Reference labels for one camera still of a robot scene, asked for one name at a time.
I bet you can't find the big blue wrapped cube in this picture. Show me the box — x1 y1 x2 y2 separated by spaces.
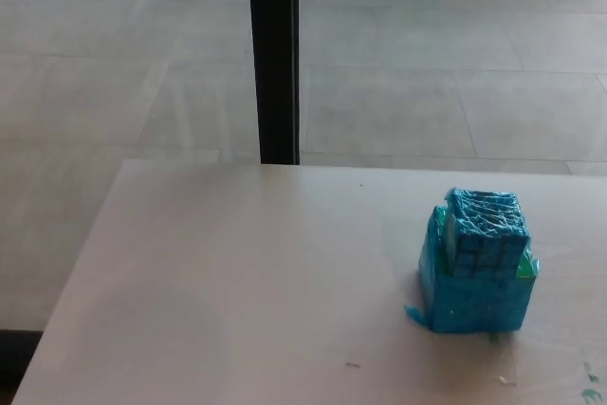
403 205 543 333

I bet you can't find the black window frame post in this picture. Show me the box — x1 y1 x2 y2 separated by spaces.
246 0 302 166

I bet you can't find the small blue cube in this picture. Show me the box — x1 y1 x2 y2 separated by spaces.
444 188 531 282

